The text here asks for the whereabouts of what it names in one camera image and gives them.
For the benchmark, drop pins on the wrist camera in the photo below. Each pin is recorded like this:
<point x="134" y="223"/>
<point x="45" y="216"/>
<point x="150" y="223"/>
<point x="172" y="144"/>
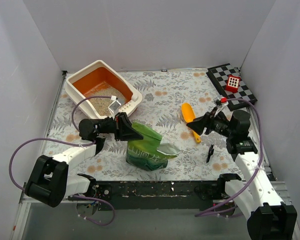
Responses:
<point x="114" y="105"/>
<point x="221" y="102"/>

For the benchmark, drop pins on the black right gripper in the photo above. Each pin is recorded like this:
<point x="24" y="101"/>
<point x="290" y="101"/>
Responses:
<point x="206" y="123"/>

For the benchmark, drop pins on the green cat litter bag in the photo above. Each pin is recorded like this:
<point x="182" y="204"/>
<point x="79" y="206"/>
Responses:
<point x="151" y="153"/>

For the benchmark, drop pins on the white and orange litter box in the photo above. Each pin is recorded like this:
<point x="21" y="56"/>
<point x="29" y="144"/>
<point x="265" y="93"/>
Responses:
<point x="99" y="79"/>

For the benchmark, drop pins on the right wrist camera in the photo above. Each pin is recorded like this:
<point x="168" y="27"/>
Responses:
<point x="221" y="102"/>

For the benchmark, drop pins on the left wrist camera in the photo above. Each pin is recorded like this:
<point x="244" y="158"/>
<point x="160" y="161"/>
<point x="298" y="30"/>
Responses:
<point x="114" y="105"/>

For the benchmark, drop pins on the red grid block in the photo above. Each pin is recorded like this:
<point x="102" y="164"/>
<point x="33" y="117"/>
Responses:
<point x="233" y="83"/>

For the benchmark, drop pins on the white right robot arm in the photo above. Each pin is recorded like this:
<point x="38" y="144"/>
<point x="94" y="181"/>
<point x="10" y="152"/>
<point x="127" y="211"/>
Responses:
<point x="267" y="215"/>

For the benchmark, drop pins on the black and grey checkerboard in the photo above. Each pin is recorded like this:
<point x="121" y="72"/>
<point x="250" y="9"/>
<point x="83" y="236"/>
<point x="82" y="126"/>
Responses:
<point x="219" y="77"/>

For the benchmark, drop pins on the floral patterned table mat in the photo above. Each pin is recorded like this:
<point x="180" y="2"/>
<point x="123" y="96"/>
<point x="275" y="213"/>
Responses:
<point x="163" y="95"/>

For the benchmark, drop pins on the yellow plastic litter scoop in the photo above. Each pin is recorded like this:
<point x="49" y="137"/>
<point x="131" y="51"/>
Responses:
<point x="189" y="115"/>

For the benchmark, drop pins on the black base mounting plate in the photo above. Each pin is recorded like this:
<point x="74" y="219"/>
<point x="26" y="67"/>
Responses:
<point x="162" y="195"/>

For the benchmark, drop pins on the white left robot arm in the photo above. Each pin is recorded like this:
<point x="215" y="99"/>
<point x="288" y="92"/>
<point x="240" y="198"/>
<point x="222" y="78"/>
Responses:
<point x="50" y="182"/>

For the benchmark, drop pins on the small black clip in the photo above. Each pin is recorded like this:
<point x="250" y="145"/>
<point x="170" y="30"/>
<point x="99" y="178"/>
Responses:
<point x="210" y="153"/>

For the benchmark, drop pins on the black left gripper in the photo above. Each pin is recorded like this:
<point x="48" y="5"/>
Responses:
<point x="118" y="127"/>

